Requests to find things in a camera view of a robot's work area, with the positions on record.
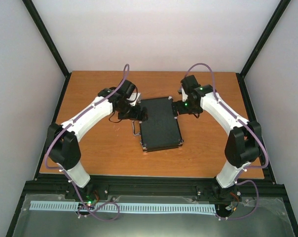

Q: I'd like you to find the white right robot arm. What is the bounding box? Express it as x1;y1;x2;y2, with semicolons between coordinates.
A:
175;75;266;200

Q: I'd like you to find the black aluminium frame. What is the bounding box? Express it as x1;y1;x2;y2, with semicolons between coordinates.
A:
6;0;298;237

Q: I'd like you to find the controller circuit board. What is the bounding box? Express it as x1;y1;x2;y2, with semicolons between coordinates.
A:
225;192;240;213
79;190;100;210

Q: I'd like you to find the black poker set case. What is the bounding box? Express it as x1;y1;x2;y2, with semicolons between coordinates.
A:
139;96;184;153

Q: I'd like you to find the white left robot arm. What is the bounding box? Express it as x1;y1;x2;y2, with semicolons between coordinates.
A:
44;79;148;199

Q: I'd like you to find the left controller circuit board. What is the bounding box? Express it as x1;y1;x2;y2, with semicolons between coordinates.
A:
79;190;100;210

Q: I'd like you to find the white slotted cable duct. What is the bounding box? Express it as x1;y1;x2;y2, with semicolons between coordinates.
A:
29;201;216;215

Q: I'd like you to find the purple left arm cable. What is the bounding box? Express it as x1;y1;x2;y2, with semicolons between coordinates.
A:
44;64;130;221

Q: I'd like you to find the right controller circuit board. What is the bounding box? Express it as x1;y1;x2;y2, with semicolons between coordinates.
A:
225;192;240;213

